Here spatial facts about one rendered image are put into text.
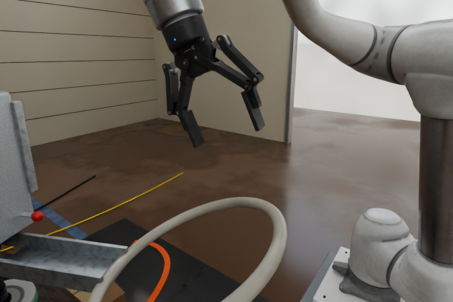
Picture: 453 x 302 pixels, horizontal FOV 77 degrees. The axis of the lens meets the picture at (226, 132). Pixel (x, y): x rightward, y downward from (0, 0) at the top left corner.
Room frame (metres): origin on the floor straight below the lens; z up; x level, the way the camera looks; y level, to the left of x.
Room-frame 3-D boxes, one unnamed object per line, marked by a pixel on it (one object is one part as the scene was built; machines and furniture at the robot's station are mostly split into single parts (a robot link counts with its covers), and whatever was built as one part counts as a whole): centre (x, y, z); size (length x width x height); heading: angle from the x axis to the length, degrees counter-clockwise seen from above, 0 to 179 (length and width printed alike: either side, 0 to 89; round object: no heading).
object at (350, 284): (0.82, -0.48, 0.91); 0.22 x 0.18 x 0.06; 57
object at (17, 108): (0.82, 0.64, 1.37); 0.08 x 0.03 x 0.28; 77
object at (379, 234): (0.79, -0.50, 1.05); 0.18 x 0.16 x 0.22; 21
